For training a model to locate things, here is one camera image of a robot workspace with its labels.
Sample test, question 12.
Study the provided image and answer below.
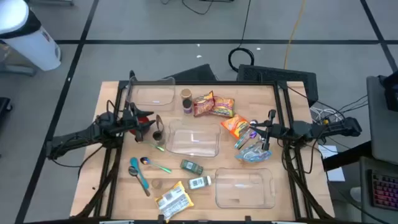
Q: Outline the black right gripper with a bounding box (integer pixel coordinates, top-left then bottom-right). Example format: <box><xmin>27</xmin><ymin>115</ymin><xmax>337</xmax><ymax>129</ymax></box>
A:
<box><xmin>249</xmin><ymin>110</ymin><xmax>284</xmax><ymax>151</ymax></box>

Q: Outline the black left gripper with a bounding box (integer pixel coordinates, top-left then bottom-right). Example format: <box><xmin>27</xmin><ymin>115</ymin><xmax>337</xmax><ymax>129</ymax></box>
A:
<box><xmin>123</xmin><ymin>101</ymin><xmax>156</xmax><ymax>143</ymax></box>

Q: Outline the orange label spice jar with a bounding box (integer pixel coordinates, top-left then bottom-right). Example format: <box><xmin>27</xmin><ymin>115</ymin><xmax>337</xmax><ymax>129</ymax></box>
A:
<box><xmin>152</xmin><ymin>130</ymin><xmax>165</xmax><ymax>146</ymax></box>

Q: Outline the orange ramen packet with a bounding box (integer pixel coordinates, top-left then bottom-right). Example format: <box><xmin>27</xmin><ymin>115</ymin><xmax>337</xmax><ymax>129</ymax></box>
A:
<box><xmin>220</xmin><ymin>113</ymin><xmax>250</xmax><ymax>139</ymax></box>

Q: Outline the iridescent metal spoon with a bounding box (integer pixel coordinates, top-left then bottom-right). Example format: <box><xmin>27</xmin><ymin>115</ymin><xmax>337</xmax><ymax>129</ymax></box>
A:
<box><xmin>141</xmin><ymin>140</ymin><xmax>165</xmax><ymax>152</ymax></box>
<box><xmin>139</xmin><ymin>156</ymin><xmax>172</xmax><ymax>174</ymax></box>

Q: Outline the blue plastic spoon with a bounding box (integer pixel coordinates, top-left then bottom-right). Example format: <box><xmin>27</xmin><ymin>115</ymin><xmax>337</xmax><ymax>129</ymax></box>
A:
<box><xmin>129</xmin><ymin>157</ymin><xmax>150</xmax><ymax>190</ymax></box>

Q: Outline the yellow green ramen packet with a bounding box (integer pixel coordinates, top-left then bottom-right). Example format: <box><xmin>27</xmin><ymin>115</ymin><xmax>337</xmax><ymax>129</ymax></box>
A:
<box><xmin>211</xmin><ymin>95</ymin><xmax>236</xmax><ymax>118</ymax></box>

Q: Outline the purple label spice jar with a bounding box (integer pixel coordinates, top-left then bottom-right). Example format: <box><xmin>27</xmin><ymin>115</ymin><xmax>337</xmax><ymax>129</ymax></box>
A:
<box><xmin>182</xmin><ymin>98</ymin><xmax>193</xmax><ymax>116</ymax></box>

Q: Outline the plain silver metal spoon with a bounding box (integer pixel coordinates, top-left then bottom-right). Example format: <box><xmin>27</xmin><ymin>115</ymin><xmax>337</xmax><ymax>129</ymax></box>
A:
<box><xmin>127</xmin><ymin>166</ymin><xmax>152</xmax><ymax>197</ymax></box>

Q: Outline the roast beef ramen packet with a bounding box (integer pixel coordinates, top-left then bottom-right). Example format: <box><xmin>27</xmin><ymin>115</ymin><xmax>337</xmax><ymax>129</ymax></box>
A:
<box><xmin>192</xmin><ymin>90</ymin><xmax>216</xmax><ymax>118</ymax></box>

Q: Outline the blue clear plastic pouch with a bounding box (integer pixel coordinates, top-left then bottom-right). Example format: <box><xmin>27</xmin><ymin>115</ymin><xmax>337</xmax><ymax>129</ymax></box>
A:
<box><xmin>234</xmin><ymin>141</ymin><xmax>273</xmax><ymax>164</ymax></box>

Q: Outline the clear plastic bin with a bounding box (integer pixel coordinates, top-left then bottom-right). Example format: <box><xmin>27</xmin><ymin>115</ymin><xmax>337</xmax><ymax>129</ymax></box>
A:
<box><xmin>214</xmin><ymin>167</ymin><xmax>276</xmax><ymax>209</ymax></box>
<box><xmin>165</xmin><ymin>119</ymin><xmax>222</xmax><ymax>158</ymax></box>
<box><xmin>126</xmin><ymin>77</ymin><xmax>177</xmax><ymax>111</ymax></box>

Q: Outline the green spice jar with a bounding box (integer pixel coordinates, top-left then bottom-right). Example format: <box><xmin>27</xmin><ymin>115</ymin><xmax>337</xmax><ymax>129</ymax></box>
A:
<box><xmin>180</xmin><ymin>159</ymin><xmax>205</xmax><ymax>175</ymax></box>

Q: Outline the plain black box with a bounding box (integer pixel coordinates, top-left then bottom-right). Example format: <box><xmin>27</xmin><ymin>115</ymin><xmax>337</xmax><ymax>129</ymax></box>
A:
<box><xmin>163</xmin><ymin>63</ymin><xmax>218</xmax><ymax>82</ymax></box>

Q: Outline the white label seasoning jar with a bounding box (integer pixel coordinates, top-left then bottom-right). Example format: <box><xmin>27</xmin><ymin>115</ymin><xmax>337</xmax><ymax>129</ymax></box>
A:
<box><xmin>187</xmin><ymin>175</ymin><xmax>213</xmax><ymax>190</ymax></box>

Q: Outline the yellow snack packet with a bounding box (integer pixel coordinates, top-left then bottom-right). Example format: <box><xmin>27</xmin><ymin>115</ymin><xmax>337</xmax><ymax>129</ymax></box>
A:
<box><xmin>154</xmin><ymin>180</ymin><xmax>195</xmax><ymax>223</ymax></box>

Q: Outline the white paper sheet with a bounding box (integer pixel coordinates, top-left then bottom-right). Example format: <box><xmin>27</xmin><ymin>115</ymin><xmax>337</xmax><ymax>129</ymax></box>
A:
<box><xmin>317</xmin><ymin>144</ymin><xmax>346</xmax><ymax>182</ymax></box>

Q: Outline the black desk beam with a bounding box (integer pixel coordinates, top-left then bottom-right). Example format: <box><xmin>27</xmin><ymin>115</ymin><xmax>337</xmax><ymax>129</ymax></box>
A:
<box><xmin>322</xmin><ymin>140</ymin><xmax>373</xmax><ymax>172</ymax></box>

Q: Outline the white computer mouse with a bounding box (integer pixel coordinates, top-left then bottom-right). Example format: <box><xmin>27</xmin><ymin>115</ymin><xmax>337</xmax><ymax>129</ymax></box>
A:
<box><xmin>350</xmin><ymin>186</ymin><xmax>363</xmax><ymax>203</ymax></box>

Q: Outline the light grey desk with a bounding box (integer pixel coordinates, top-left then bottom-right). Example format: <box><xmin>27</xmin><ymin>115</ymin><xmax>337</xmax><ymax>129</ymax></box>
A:
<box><xmin>366</xmin><ymin>75</ymin><xmax>398</xmax><ymax>166</ymax></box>

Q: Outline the grey cart base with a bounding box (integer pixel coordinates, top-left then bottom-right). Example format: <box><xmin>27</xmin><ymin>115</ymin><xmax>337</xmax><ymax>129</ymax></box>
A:
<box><xmin>0</xmin><ymin>62</ymin><xmax>37</xmax><ymax>77</ymax></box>

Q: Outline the white trash can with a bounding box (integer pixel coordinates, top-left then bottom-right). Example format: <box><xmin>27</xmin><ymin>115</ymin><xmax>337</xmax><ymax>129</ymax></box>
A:
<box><xmin>0</xmin><ymin>0</ymin><xmax>62</xmax><ymax>72</ymax></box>

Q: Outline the backlit keyboard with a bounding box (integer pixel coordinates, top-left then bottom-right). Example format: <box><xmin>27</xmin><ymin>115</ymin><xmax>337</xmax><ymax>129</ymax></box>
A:
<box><xmin>368</xmin><ymin>169</ymin><xmax>398</xmax><ymax>212</ymax></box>

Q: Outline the black floor equipment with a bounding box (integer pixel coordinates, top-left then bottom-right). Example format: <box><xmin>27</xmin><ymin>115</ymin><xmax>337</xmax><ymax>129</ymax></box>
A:
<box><xmin>0</xmin><ymin>96</ymin><xmax>13</xmax><ymax>122</ymax></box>

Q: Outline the silver spoon iridescent handle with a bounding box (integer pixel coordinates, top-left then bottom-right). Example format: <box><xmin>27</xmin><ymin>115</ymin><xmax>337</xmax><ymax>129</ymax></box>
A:
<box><xmin>244</xmin><ymin>136</ymin><xmax>267</xmax><ymax>154</ymax></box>
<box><xmin>233</xmin><ymin>119</ymin><xmax>259</xmax><ymax>150</ymax></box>

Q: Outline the black metal table frame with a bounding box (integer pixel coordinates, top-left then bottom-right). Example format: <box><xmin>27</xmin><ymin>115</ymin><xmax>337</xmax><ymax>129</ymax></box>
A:
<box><xmin>70</xmin><ymin>70</ymin><xmax>335</xmax><ymax>224</ymax></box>

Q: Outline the coiled black floor cable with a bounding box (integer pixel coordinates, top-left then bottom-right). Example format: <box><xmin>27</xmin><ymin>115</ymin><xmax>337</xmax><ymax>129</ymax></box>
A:
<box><xmin>228</xmin><ymin>0</ymin><xmax>255</xmax><ymax>73</ymax></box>

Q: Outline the yellow floor cable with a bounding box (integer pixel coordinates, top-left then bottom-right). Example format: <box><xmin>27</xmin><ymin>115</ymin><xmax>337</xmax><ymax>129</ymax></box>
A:
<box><xmin>283</xmin><ymin>0</ymin><xmax>307</xmax><ymax>70</ymax></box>

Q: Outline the thin black floor cable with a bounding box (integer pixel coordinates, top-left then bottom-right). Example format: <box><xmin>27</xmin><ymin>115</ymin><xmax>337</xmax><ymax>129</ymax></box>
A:
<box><xmin>182</xmin><ymin>0</ymin><xmax>215</xmax><ymax>16</ymax></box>

